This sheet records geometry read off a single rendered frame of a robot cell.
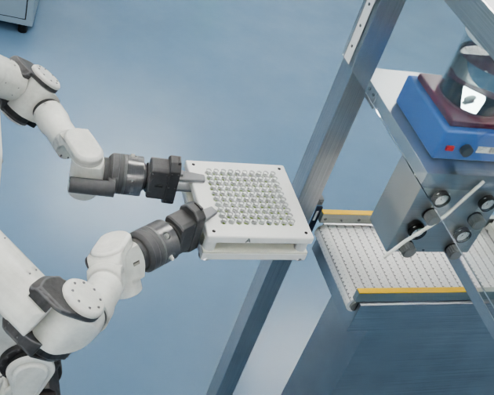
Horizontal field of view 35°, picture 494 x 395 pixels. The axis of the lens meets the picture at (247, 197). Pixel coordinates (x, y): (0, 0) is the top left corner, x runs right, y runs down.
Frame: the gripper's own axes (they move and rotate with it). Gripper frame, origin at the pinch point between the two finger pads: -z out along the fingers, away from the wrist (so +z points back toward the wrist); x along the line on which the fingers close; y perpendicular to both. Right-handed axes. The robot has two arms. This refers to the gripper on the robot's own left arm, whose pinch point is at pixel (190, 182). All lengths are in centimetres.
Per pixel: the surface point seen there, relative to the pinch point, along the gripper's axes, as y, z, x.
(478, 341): 3, -92, 43
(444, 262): -3, -73, 20
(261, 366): -32, -50, 108
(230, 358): -13, -30, 80
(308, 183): -13.0, -32.5, 7.0
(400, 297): 13, -55, 18
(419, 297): 12, -60, 18
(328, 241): -6.3, -40.8, 20.0
